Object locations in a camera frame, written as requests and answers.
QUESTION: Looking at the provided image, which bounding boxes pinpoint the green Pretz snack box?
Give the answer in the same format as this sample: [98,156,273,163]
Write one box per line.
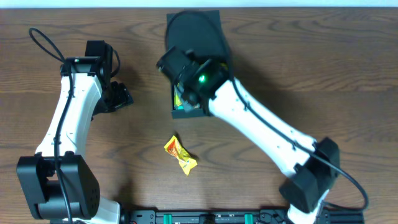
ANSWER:
[174,85,200,112]

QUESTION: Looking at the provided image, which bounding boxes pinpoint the dark green box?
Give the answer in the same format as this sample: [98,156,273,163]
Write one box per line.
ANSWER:
[166,9,233,119]

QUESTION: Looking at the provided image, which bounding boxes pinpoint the yellow orange candy packet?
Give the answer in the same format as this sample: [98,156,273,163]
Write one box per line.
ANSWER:
[164,136,198,176]

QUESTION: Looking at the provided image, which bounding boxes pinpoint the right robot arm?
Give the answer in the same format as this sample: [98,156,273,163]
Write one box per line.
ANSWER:
[157,47,340,223]

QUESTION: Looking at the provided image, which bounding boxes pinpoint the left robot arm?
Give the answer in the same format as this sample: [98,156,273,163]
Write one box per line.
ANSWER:
[16,40,133,223]

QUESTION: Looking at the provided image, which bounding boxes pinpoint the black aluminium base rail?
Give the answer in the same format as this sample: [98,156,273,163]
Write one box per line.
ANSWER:
[119,209,365,224]

